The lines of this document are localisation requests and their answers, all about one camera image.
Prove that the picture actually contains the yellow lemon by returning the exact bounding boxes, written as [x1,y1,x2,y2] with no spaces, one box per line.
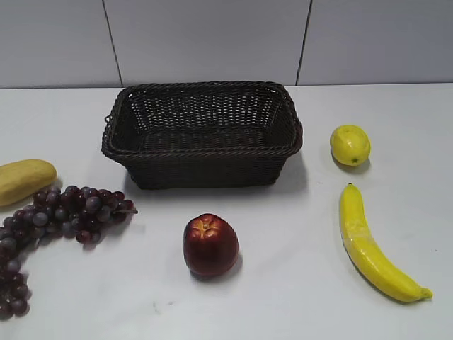
[330,125,371,166]

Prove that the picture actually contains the yellow banana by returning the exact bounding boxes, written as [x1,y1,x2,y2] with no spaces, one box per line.
[339,183,433,303]

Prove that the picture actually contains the dark brown wicker basket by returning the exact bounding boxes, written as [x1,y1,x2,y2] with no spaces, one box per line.
[101,81,303,190]

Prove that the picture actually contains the red apple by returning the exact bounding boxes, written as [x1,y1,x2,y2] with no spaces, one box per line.
[183,213,239,278]

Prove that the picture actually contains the purple grape bunch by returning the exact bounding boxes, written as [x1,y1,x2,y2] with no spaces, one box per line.
[1,186,138,321]

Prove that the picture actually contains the yellow mango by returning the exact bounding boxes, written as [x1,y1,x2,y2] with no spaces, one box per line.
[1,159,57,207]

